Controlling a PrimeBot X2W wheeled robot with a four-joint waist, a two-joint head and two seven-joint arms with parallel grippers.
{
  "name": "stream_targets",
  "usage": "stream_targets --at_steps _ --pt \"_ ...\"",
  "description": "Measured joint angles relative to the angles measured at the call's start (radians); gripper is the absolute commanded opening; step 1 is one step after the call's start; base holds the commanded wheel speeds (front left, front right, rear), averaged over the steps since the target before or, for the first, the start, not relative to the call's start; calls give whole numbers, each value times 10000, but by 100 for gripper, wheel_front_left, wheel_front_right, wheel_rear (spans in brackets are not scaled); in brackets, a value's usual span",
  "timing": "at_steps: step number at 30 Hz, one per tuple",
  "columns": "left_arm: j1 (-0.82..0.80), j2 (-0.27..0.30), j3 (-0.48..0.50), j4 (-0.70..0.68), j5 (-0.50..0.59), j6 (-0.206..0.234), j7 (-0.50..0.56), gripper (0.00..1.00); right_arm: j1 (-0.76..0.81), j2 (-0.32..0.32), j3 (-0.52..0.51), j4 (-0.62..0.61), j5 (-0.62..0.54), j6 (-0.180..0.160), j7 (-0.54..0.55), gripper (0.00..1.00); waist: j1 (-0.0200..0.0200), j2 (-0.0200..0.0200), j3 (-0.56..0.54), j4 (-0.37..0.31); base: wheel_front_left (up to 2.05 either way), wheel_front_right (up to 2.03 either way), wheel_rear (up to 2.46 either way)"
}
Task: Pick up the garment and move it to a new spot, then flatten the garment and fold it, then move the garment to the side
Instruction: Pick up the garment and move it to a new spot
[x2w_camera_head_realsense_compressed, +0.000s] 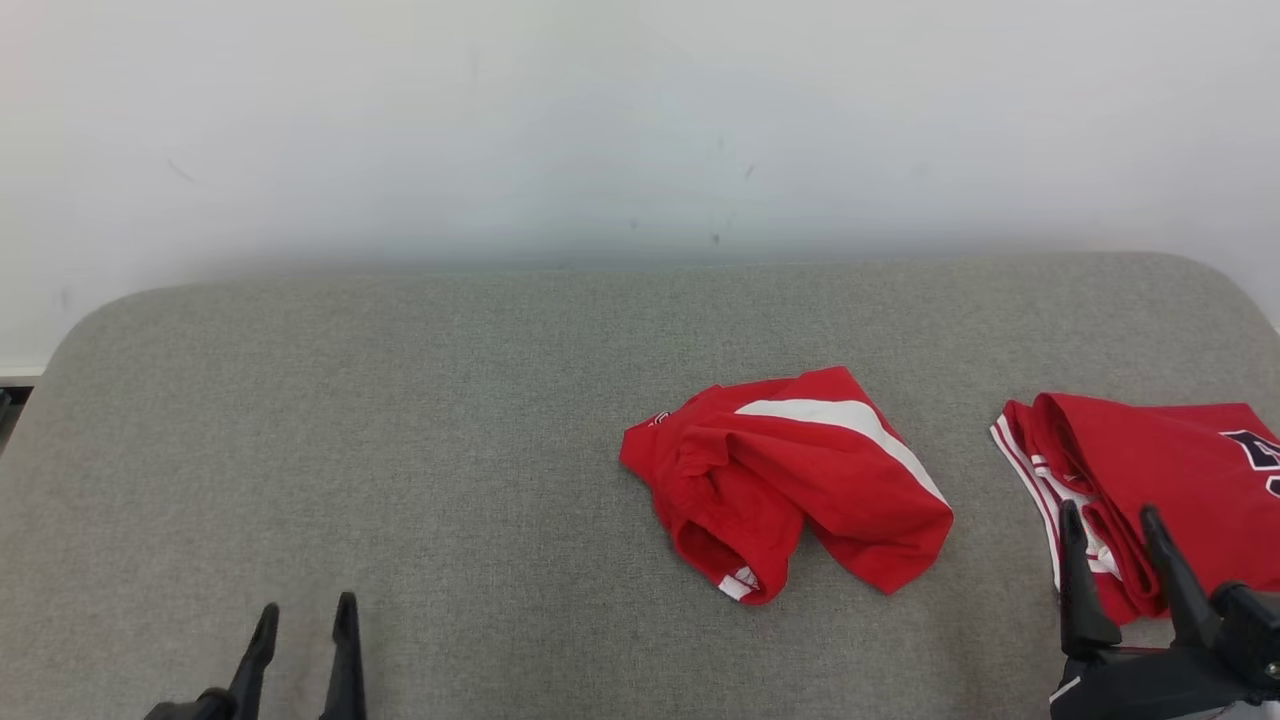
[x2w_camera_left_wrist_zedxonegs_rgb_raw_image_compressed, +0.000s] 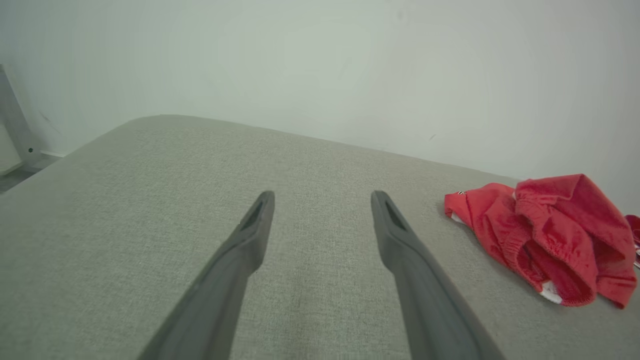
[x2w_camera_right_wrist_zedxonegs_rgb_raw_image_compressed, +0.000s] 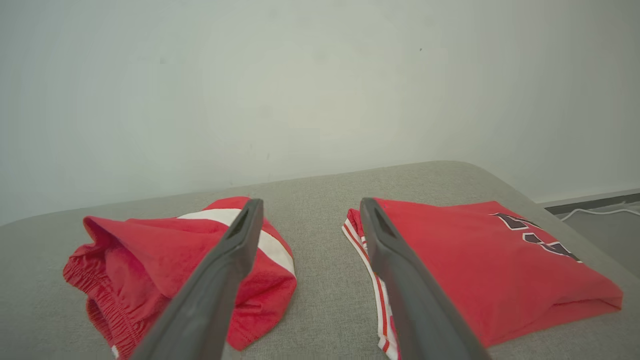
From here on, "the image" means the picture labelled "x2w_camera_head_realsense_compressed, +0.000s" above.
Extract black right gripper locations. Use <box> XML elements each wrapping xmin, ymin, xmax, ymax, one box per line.
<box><xmin>1050</xmin><ymin>500</ymin><xmax>1280</xmax><ymax>720</ymax></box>

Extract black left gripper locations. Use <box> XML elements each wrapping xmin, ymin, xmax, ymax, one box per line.
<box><xmin>143</xmin><ymin>592</ymin><xmax>368</xmax><ymax>720</ymax></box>

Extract red basketball jersey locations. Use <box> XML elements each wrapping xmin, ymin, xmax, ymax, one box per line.
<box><xmin>990</xmin><ymin>392</ymin><xmax>1280</xmax><ymax>627</ymax></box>

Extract red shorts with white stripe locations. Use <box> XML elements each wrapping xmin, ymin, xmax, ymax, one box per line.
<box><xmin>619</xmin><ymin>366</ymin><xmax>955</xmax><ymax>607</ymax></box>

